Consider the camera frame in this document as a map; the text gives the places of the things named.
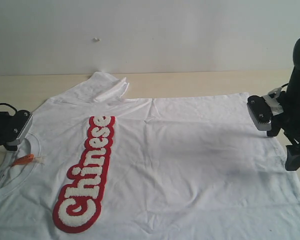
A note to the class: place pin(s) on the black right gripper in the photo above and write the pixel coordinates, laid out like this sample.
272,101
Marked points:
289,122

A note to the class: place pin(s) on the white t-shirt red lettering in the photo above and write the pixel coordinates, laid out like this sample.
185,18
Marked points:
109,168

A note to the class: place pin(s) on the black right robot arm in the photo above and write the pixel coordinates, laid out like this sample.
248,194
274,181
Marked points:
293,86

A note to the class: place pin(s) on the orange neck label tag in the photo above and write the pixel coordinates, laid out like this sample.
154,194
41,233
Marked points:
23,160

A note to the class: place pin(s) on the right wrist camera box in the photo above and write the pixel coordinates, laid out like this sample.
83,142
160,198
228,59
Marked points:
260,113

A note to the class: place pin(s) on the small white wall fixture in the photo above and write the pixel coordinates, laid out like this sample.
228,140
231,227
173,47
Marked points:
96,39

